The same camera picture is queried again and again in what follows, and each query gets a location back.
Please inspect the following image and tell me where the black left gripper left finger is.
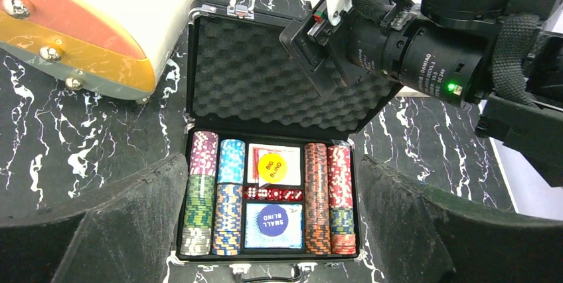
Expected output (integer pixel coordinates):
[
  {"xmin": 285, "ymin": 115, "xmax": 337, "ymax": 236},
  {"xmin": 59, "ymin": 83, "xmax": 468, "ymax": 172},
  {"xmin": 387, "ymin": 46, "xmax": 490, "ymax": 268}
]
[{"xmin": 1, "ymin": 153, "xmax": 188, "ymax": 282}]

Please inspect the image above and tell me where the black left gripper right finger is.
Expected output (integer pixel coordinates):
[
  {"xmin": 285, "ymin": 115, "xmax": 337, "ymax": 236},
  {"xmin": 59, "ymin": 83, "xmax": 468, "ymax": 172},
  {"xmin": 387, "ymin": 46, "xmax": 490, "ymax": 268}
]
[{"xmin": 357, "ymin": 156, "xmax": 562, "ymax": 282}]

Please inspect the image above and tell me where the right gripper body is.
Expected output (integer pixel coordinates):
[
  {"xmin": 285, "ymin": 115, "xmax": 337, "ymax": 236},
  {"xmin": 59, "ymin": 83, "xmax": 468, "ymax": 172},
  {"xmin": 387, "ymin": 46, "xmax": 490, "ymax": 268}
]
[{"xmin": 279, "ymin": 0, "xmax": 420, "ymax": 98}]

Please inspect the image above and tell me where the blue playing card deck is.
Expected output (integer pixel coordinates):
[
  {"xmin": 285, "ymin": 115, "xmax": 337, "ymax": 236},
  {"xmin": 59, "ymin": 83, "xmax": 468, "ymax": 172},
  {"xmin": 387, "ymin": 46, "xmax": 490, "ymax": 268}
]
[{"xmin": 244, "ymin": 203, "xmax": 303, "ymax": 249}]

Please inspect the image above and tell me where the red playing card deck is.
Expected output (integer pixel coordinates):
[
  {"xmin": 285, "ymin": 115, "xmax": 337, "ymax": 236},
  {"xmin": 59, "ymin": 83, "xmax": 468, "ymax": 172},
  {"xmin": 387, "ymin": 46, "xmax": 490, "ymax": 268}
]
[{"xmin": 246, "ymin": 143, "xmax": 301, "ymax": 186}]

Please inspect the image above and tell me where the yellow big blind button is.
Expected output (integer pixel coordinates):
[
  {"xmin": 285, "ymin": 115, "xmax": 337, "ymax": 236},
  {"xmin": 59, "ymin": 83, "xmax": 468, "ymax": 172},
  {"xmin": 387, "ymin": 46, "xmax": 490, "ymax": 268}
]
[{"xmin": 257, "ymin": 153, "xmax": 287, "ymax": 183}]

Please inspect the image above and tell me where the blue small blind button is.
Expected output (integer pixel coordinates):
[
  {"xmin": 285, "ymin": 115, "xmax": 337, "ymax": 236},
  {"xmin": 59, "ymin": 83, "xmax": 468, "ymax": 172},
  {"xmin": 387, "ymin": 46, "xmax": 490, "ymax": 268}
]
[{"xmin": 257, "ymin": 205, "xmax": 289, "ymax": 236}]

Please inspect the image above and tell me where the black poker set case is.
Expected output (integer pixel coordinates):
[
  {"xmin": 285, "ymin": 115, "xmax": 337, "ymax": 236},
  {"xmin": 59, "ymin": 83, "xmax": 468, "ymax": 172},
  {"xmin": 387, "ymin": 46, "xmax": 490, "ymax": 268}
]
[{"xmin": 171, "ymin": 0, "xmax": 400, "ymax": 282}]

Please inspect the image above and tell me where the purple white chip stack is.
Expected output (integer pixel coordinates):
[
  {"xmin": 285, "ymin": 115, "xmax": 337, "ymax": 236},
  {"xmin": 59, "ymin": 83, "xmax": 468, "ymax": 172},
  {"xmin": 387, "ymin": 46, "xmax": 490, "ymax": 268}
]
[{"xmin": 189, "ymin": 131, "xmax": 219, "ymax": 176}]

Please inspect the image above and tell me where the light blue chip stack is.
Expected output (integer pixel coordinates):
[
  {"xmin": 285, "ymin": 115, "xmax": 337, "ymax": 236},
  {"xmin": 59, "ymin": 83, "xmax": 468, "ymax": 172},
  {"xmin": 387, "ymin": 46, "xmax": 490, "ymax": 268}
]
[{"xmin": 217, "ymin": 139, "xmax": 246, "ymax": 184}]

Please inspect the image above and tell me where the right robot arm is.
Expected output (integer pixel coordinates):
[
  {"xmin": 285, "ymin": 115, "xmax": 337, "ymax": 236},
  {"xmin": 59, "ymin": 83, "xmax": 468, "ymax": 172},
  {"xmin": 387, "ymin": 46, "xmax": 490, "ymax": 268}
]
[{"xmin": 280, "ymin": 0, "xmax": 562, "ymax": 187}]

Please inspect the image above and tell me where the grey white chip stack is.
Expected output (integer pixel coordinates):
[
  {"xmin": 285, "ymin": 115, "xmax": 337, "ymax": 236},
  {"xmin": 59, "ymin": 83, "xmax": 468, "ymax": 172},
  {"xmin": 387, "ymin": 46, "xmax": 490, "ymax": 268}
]
[{"xmin": 179, "ymin": 227, "xmax": 212, "ymax": 256}]

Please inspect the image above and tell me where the dark green chip stack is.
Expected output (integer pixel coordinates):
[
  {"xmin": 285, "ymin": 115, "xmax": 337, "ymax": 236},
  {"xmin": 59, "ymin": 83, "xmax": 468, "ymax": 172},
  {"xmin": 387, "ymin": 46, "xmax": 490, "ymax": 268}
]
[{"xmin": 183, "ymin": 174, "xmax": 216, "ymax": 228}]

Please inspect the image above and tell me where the blue orange chip stack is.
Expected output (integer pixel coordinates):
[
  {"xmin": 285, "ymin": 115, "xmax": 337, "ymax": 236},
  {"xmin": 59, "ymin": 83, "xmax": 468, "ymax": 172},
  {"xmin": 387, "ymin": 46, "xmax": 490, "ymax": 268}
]
[{"xmin": 212, "ymin": 183, "xmax": 244, "ymax": 256}]

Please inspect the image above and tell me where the red translucent die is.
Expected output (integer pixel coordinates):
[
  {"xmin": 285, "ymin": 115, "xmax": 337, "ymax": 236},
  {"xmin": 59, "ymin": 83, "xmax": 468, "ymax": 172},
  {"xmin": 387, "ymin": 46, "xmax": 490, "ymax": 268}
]
[
  {"xmin": 256, "ymin": 188, "xmax": 268, "ymax": 200},
  {"xmin": 291, "ymin": 189, "xmax": 303, "ymax": 201},
  {"xmin": 244, "ymin": 187, "xmax": 258, "ymax": 200}
]

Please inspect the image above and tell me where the red white chip stack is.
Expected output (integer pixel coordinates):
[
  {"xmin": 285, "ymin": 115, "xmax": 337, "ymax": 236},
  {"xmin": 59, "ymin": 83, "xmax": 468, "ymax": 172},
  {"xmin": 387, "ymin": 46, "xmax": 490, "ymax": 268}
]
[{"xmin": 327, "ymin": 145, "xmax": 353, "ymax": 209}]

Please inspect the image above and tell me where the blue green chip stack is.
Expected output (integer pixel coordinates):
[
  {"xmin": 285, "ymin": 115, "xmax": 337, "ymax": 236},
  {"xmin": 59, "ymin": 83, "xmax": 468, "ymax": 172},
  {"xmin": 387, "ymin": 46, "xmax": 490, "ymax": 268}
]
[{"xmin": 329, "ymin": 207, "xmax": 357, "ymax": 255}]

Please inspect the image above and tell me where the orange black chip stack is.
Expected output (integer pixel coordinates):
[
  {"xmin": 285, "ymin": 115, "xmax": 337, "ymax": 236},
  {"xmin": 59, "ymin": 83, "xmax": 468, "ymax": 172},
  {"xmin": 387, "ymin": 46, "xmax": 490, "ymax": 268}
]
[{"xmin": 304, "ymin": 143, "xmax": 331, "ymax": 255}]

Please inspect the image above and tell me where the cream cylinder with orange face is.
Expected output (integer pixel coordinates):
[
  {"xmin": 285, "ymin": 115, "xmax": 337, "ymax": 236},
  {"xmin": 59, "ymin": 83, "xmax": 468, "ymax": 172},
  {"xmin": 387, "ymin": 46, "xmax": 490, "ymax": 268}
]
[{"xmin": 1, "ymin": 0, "xmax": 194, "ymax": 104}]

